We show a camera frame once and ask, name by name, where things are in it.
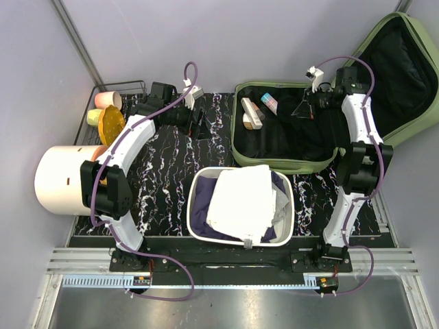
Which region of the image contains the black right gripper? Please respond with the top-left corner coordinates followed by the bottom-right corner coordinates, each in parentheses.
top-left (292, 85), bottom-right (338, 119)

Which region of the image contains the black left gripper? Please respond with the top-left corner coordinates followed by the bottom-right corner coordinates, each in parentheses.
top-left (164, 98), bottom-right (212, 141)

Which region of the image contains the navy blue garment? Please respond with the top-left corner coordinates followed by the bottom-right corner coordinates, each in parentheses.
top-left (187, 171), bottom-right (286, 244)

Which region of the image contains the green hard-shell suitcase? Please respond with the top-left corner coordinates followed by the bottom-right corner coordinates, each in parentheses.
top-left (231, 12), bottom-right (438, 174)

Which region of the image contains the white grey cloth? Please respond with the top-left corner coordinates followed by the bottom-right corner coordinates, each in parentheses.
top-left (206, 164), bottom-right (275, 245)

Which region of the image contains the black garment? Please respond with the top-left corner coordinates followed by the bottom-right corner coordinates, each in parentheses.
top-left (233, 96), bottom-right (334, 162)

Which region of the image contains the grey garment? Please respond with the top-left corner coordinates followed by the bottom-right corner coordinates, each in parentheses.
top-left (271, 184), bottom-right (289, 226)

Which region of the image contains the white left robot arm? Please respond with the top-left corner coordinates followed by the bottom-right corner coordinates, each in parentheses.
top-left (80, 79), bottom-right (209, 271)

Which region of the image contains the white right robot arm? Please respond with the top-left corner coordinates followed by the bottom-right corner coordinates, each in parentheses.
top-left (292, 66), bottom-right (393, 273)

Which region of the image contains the pink blue tube bottle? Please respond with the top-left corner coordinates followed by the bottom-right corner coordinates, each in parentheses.
top-left (261, 93), bottom-right (278, 115)

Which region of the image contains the white round cosmetic jar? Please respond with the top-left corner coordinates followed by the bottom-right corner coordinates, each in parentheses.
top-left (242, 113), bottom-right (253, 130)

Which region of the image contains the white cosmetic tube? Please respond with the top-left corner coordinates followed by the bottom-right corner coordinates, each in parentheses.
top-left (241, 97), bottom-right (263, 130)

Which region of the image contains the beige cosmetic stick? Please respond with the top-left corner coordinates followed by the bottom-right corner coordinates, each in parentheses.
top-left (253, 103), bottom-right (265, 121)

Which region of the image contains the pink cup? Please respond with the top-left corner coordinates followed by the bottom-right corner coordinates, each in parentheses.
top-left (94, 91), bottom-right (122, 109)

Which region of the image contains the light green cup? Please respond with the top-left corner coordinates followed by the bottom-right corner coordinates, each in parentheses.
top-left (86, 108), bottom-right (103, 127)

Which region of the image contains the white rectangular plastic basin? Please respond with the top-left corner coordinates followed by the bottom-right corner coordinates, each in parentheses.
top-left (187, 167), bottom-right (294, 247)

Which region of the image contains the white cylinder appliance orange lid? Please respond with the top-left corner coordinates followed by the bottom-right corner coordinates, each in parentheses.
top-left (34, 145), bottom-right (108, 216)

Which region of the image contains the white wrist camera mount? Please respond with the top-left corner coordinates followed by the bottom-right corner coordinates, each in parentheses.
top-left (305, 66), bottom-right (324, 93)
top-left (183, 79), bottom-right (204, 110)

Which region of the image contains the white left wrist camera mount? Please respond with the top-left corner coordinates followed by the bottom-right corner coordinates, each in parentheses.
top-left (183, 79), bottom-right (204, 110)

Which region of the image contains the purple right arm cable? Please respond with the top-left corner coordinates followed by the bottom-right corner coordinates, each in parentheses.
top-left (310, 56), bottom-right (384, 298)

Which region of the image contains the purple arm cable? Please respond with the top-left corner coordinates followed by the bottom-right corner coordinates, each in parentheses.
top-left (89, 61), bottom-right (195, 302)
top-left (310, 56), bottom-right (384, 298)

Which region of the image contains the black wire dish rack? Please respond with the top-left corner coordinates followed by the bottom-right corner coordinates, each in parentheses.
top-left (73, 80), bottom-right (147, 165)

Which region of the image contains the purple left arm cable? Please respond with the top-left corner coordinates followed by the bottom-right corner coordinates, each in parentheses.
top-left (89, 61), bottom-right (195, 302)

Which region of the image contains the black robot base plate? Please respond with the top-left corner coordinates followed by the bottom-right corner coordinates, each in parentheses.
top-left (110, 237), bottom-right (353, 287)

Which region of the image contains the aluminium rail frame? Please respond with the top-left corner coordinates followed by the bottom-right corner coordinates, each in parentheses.
top-left (33, 247), bottom-right (438, 328)

